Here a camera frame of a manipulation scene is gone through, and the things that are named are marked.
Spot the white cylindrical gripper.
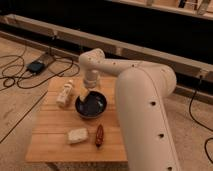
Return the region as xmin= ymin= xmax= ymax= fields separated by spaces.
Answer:
xmin=79 ymin=70 xmax=99 ymax=100

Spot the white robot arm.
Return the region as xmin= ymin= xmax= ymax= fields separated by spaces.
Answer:
xmin=79 ymin=48 xmax=182 ymax=171

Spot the white eraser block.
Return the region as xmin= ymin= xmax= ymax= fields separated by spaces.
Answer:
xmin=68 ymin=128 xmax=88 ymax=144

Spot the dark blue bowl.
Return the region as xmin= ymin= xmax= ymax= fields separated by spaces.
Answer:
xmin=75 ymin=91 xmax=107 ymax=119

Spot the white plastic bottle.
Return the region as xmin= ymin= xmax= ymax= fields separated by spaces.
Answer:
xmin=56 ymin=80 xmax=74 ymax=107

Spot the wooden table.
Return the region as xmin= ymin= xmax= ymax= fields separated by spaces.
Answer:
xmin=26 ymin=77 xmax=127 ymax=164

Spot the brown red oblong object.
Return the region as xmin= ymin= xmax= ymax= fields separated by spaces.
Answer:
xmin=95 ymin=124 xmax=104 ymax=148

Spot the black power adapter box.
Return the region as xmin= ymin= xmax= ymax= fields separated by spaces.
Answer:
xmin=27 ymin=61 xmax=45 ymax=74

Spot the black cable on floor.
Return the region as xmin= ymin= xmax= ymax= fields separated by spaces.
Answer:
xmin=0 ymin=43 xmax=81 ymax=144

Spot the wooden rail frame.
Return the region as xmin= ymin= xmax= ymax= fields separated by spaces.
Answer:
xmin=0 ymin=14 xmax=213 ymax=96

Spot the black cable right side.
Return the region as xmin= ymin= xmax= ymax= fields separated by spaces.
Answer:
xmin=188 ymin=77 xmax=213 ymax=165

